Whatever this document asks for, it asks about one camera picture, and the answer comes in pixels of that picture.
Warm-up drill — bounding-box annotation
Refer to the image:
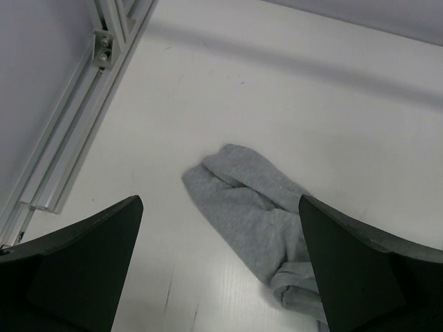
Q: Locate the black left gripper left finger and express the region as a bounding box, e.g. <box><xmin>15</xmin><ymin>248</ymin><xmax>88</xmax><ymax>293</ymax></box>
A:
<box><xmin>1</xmin><ymin>195</ymin><xmax>143</xmax><ymax>331</ymax></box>

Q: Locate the aluminium frame left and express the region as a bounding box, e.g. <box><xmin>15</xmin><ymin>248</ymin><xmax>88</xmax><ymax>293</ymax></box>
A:
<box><xmin>1</xmin><ymin>1</ymin><xmax>156</xmax><ymax>248</ymax></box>

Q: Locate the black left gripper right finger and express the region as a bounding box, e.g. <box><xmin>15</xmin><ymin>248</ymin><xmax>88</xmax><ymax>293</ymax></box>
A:
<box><xmin>298</xmin><ymin>195</ymin><xmax>442</xmax><ymax>331</ymax></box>

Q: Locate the grey tank top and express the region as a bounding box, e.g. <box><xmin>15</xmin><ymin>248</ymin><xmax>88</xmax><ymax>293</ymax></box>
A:
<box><xmin>182</xmin><ymin>144</ymin><xmax>329</xmax><ymax>331</ymax></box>

